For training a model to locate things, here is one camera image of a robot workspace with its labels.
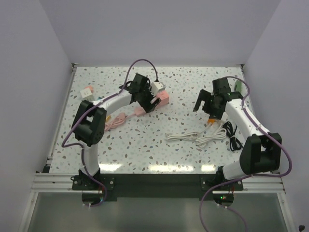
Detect pink cube socket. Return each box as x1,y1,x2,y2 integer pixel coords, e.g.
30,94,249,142
156,90,169,108

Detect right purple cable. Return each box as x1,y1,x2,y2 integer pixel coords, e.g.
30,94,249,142
197,76,293,232

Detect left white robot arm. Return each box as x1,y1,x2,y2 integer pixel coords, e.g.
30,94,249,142
72,73,166,189

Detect black power cord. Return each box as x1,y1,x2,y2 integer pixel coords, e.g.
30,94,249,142
222,121,243,153

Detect orange power strip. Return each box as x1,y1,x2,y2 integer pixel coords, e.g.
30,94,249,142
207,118,217,124

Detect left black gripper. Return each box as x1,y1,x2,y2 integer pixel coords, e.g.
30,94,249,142
139,83,161,113

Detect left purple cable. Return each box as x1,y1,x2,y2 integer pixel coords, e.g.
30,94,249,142
61,58,159,148

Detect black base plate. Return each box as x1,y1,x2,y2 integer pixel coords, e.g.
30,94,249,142
72,173,244,203

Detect pink power strip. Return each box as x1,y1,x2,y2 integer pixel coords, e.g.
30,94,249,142
134,107,147,117

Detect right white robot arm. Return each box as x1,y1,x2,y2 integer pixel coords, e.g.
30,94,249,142
193,77,282,190

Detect white power strip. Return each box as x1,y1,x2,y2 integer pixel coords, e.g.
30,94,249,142
220,112,228,122

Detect white cube socket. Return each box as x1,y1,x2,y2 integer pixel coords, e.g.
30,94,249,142
80,88,94,102

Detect white cord of orange strip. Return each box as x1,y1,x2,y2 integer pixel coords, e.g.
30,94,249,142
165,123,213,143

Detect pink plug adapter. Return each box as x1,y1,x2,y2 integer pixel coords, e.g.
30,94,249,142
85,86,94,93

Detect purple cable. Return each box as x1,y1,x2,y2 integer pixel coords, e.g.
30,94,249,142
61,58,159,148
197,76,293,232

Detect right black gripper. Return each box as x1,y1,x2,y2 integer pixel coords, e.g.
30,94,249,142
193,89,223,120

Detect green power strip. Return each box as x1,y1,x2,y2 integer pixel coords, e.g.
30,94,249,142
234,80,242,93

